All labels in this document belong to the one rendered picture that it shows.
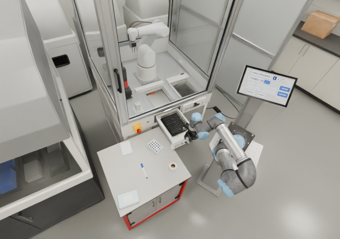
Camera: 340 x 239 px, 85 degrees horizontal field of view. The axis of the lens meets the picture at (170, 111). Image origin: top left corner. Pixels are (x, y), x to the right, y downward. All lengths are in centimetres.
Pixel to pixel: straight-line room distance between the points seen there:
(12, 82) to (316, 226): 300
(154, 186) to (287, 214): 172
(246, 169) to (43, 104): 109
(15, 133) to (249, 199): 234
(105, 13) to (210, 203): 212
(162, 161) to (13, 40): 126
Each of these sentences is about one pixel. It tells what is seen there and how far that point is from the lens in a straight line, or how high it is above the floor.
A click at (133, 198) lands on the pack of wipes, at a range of 152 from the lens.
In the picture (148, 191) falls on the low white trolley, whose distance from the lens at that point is 158.
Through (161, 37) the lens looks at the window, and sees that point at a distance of 128.
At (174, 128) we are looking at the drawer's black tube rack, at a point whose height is 89.
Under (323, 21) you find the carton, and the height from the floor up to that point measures 114.
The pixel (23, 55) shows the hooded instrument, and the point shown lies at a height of 175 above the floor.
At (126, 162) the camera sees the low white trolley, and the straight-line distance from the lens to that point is 168.
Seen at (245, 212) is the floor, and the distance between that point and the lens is 254.
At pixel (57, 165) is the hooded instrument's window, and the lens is 137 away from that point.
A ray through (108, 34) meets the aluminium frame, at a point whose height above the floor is 177.
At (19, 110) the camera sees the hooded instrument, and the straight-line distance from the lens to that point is 103.
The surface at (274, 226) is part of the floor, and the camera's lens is 266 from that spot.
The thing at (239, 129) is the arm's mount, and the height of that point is 98.
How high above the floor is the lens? 226
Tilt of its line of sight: 49 degrees down
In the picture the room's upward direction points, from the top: 7 degrees clockwise
